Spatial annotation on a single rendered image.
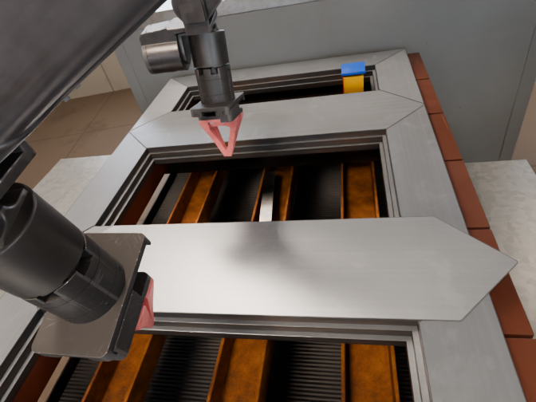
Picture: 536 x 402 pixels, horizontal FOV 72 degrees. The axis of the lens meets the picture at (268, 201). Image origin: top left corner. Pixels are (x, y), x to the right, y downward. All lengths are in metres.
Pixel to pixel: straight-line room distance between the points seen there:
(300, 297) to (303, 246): 0.09
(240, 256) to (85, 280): 0.34
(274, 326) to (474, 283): 0.27
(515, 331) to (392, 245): 0.18
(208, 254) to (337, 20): 0.83
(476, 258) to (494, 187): 0.42
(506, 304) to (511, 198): 0.42
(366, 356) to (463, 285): 0.21
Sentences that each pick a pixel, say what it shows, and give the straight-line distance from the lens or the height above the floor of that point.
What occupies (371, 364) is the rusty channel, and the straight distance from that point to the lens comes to 0.67.
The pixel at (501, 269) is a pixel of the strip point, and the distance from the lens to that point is 0.58.
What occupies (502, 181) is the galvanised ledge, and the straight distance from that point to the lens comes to 1.00.
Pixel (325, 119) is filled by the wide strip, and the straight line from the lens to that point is 0.88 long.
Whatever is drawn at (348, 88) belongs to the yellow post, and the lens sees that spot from 1.04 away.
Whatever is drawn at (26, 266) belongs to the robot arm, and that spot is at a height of 1.15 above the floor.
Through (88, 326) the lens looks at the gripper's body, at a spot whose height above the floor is 1.07.
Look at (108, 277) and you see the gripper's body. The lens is 0.30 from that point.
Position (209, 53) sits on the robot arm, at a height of 1.11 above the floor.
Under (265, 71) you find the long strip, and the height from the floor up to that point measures 0.85.
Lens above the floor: 1.29
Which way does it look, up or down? 40 degrees down
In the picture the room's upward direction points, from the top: 14 degrees counter-clockwise
